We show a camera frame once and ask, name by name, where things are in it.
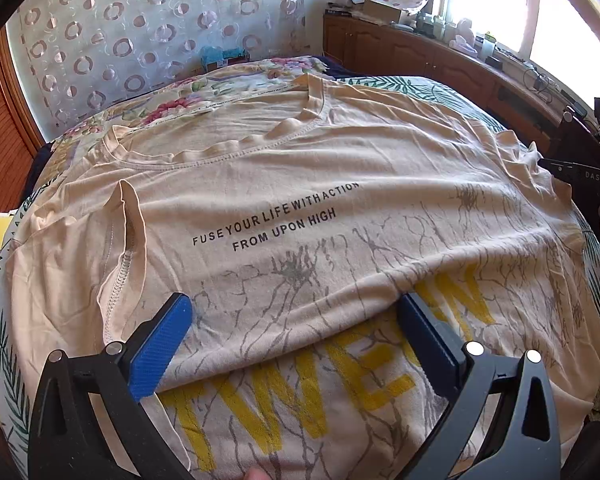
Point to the floral bed sheet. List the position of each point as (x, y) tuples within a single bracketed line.
[(180, 95)]

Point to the wooden cabinet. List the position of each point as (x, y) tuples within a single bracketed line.
[(380, 45)]

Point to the beige printed t-shirt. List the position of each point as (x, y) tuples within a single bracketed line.
[(280, 170)]

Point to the navy blue blanket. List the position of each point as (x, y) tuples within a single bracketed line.
[(330, 67)]

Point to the white pink figurine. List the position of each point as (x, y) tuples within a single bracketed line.
[(466, 31)]

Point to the wooden headboard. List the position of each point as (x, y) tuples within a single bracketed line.
[(5, 135)]

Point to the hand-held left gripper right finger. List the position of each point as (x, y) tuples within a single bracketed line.
[(425, 342)]

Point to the blue plastic toy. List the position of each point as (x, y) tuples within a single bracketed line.
[(220, 57)]

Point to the white cardboard box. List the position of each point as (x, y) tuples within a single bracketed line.
[(405, 2)]

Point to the palm leaf print sheet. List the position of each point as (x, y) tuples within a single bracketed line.
[(10, 385)]

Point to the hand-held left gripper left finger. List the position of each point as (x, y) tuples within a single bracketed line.
[(160, 345)]

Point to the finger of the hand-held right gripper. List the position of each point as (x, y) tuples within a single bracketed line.
[(570, 169), (577, 135)]

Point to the white curtain with circles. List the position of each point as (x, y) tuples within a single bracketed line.
[(130, 20)]

